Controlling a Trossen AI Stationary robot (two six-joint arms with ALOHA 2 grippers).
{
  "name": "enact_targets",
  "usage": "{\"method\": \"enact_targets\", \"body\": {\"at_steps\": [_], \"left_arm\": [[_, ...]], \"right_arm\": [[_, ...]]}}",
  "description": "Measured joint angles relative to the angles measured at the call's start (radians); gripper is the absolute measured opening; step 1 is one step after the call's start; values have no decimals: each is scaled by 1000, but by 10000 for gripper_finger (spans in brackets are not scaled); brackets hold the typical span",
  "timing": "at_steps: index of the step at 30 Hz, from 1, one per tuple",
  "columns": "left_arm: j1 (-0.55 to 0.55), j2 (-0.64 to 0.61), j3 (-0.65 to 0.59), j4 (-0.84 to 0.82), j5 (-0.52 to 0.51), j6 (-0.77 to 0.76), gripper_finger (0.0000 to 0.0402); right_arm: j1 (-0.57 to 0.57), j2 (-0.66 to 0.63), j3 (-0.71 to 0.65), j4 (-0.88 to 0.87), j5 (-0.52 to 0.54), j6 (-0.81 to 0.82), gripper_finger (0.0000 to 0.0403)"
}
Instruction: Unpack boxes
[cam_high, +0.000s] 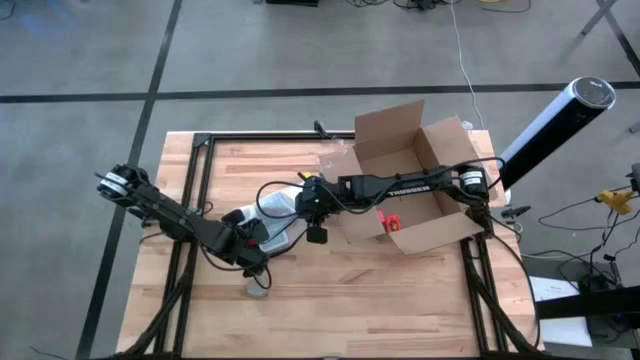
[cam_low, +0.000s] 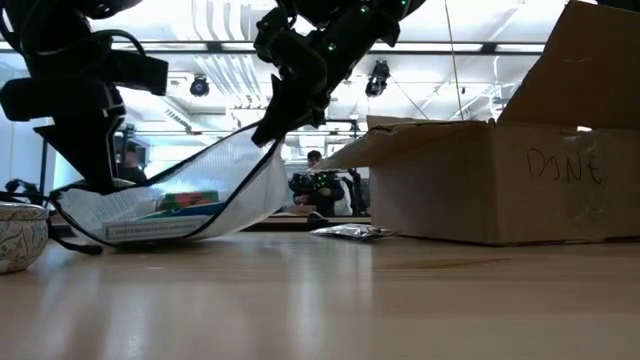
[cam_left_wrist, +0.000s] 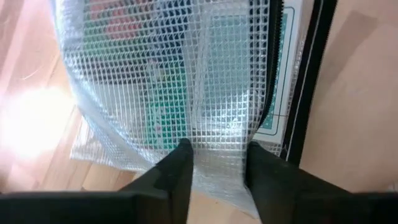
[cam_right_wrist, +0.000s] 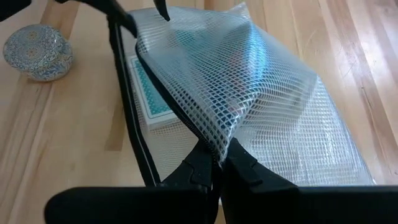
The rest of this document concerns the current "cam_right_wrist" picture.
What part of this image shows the round printed foil-lid cup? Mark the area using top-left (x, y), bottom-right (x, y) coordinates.
top-left (2, 24), bottom-right (74, 82)

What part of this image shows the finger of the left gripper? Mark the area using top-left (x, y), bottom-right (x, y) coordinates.
top-left (55, 0), bottom-right (137, 38)
top-left (153, 0), bottom-right (171, 22)

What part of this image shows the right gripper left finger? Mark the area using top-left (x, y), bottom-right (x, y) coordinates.
top-left (44, 139), bottom-right (220, 224)

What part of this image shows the grey mesh zipper pouch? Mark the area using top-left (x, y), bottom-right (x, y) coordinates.
top-left (107, 2), bottom-right (376, 187)

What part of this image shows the small grey-blue square box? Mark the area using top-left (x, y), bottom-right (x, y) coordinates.
top-left (127, 55), bottom-right (180, 131)

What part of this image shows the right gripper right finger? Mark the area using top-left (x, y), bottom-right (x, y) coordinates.
top-left (220, 138), bottom-right (398, 224)

